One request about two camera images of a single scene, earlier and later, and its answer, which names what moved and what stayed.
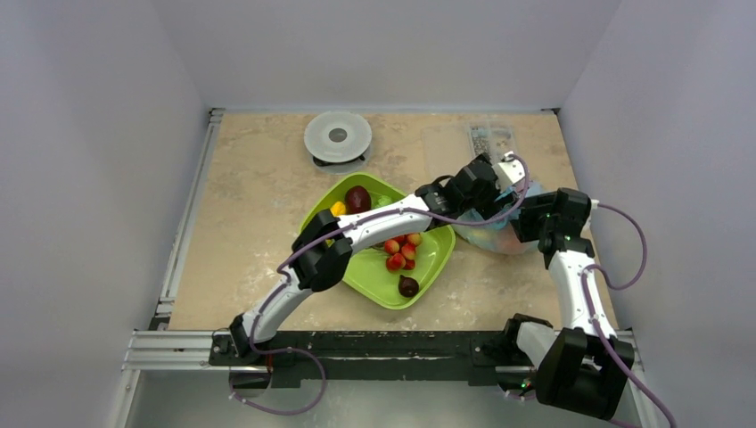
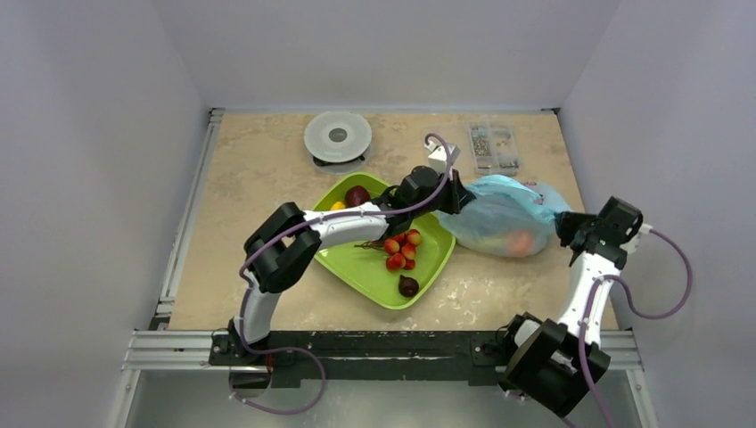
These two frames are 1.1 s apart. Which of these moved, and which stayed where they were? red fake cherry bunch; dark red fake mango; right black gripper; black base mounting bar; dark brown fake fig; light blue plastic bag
Moved: right black gripper; light blue plastic bag
Stayed: dark brown fake fig; dark red fake mango; red fake cherry bunch; black base mounting bar
